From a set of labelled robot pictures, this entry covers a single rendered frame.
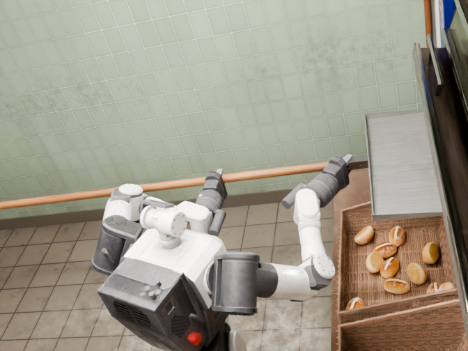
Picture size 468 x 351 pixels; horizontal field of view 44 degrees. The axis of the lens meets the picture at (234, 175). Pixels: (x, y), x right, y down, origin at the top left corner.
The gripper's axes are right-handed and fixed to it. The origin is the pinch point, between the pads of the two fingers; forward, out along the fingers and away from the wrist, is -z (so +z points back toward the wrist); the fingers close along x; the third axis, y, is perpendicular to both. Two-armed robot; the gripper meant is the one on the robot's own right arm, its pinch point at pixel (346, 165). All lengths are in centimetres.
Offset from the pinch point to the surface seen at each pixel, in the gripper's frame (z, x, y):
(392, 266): -11, -57, -5
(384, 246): -19, -57, 3
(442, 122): -7.3, 19.9, -31.0
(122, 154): -21, -68, 195
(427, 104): -11.1, 22.6, -24.7
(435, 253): -26, -58, -15
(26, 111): 7, -28, 236
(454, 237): 34, 22, -55
